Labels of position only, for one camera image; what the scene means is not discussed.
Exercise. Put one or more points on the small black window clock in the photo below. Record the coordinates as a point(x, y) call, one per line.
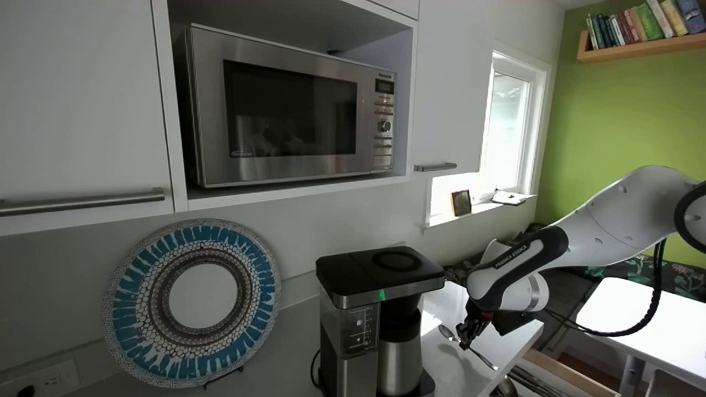
point(461, 204)

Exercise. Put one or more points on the silver metal spoon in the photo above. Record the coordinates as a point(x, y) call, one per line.
point(445, 334)

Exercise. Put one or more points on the steel cabinet handle right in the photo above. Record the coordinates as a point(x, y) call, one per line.
point(434, 166)

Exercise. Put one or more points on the blue woven round plate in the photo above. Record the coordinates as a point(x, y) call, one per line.
point(192, 303)

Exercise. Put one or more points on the wooden bookshelf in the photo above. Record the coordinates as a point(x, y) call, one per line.
point(593, 56)

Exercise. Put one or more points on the row of books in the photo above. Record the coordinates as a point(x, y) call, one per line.
point(648, 20)

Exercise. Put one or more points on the white upper cabinet door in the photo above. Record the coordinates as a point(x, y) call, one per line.
point(80, 108)

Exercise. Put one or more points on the white wall outlet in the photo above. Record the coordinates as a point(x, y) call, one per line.
point(56, 379)

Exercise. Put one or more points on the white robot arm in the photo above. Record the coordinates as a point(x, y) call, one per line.
point(622, 218)

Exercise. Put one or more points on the white window frame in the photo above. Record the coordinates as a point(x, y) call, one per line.
point(512, 124)

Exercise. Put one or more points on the black steel coffee maker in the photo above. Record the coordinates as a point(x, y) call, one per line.
point(372, 322)

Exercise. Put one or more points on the dark grey kitchen drawer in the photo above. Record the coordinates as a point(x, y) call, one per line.
point(541, 376)

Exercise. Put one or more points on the steel cabinet handle left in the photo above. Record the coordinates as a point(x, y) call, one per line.
point(38, 206)

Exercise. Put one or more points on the stainless steel microwave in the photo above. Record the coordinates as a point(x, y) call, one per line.
point(269, 113)

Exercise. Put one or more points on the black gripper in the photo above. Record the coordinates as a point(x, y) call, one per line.
point(474, 320)

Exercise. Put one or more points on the white right cabinet door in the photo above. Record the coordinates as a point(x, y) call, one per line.
point(450, 82)

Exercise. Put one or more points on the white cabinet door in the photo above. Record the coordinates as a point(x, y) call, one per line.
point(450, 82)
point(80, 108)

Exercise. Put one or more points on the white side table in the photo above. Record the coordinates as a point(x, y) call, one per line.
point(673, 340)

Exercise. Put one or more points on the steel cabinet handle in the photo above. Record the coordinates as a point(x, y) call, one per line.
point(38, 206)
point(434, 166)

